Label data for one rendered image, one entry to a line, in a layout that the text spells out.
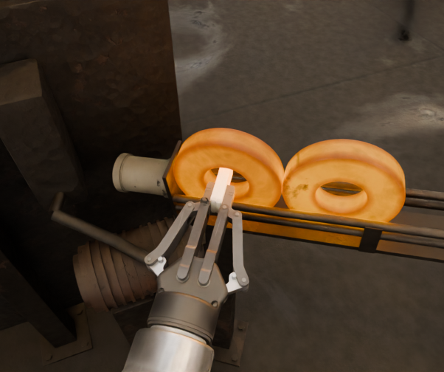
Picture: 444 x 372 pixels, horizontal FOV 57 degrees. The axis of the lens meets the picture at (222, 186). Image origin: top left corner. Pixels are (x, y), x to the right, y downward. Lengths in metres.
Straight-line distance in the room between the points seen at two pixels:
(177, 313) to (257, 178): 0.21
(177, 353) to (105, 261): 0.33
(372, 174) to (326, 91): 1.40
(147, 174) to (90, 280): 0.22
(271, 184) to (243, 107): 1.23
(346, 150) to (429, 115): 1.44
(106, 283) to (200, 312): 0.30
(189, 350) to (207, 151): 0.24
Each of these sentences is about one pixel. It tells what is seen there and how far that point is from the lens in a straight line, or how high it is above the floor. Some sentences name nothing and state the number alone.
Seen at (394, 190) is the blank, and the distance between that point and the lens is 0.54.
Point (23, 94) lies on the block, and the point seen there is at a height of 0.80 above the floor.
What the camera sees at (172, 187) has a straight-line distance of 0.58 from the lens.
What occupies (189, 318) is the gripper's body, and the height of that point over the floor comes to 0.73.
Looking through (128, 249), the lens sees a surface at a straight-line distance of 0.68.
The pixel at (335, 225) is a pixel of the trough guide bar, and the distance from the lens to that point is 0.58.
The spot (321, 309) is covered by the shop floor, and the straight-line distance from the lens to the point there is 1.26.
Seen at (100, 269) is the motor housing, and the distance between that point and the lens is 0.72.
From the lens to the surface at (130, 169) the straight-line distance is 0.61.
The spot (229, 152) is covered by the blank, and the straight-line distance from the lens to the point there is 0.51.
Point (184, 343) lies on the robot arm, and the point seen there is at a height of 0.74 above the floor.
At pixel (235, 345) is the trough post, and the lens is 1.19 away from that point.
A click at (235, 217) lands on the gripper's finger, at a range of 0.51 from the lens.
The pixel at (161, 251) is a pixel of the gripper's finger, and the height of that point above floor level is 0.71.
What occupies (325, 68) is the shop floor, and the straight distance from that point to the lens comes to 2.04.
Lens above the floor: 1.14
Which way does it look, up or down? 51 degrees down
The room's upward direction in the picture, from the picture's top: straight up
